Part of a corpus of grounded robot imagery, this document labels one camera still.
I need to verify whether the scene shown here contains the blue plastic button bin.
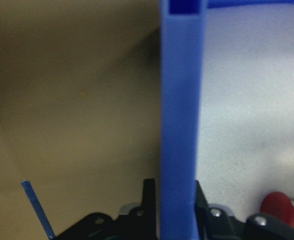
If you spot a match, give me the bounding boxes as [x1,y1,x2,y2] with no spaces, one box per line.
[159,0,294,240]

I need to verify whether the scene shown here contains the red mushroom push button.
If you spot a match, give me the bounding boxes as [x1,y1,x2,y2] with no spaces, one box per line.
[260,191,294,231]

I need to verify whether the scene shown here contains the white foam liner under buttons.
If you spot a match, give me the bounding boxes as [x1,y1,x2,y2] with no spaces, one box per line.
[195,3,294,226]

